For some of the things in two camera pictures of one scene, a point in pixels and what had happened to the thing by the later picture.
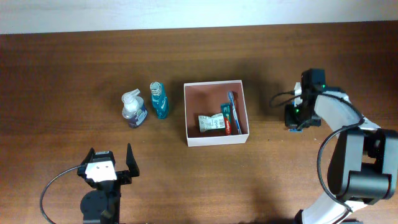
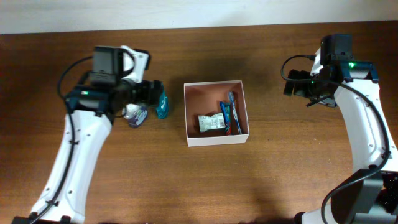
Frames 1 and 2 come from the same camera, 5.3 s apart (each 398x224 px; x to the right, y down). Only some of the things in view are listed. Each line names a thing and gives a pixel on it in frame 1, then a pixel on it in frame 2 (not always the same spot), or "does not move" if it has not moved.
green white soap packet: x=214 y=122 does not move
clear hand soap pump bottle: x=134 y=111 does not move
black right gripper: x=290 y=119 -> x=300 y=88
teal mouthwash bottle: x=159 y=99 does not move
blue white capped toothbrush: x=231 y=96 does not move
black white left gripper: x=132 y=167 -> x=147 y=98
